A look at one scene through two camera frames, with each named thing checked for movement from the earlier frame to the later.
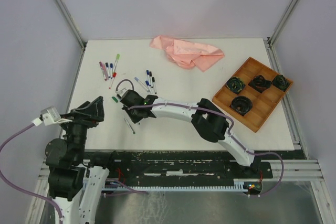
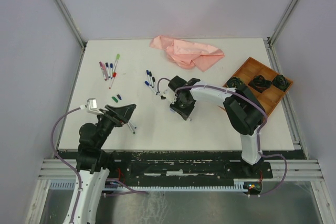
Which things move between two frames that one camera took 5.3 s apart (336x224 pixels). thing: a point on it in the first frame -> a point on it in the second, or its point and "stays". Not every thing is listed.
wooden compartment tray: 252,94 stays
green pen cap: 115,99 stays
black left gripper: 89,113 -> 118,115
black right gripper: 135,119 -> 184,113
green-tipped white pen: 130,127 stays
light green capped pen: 116,61 stays
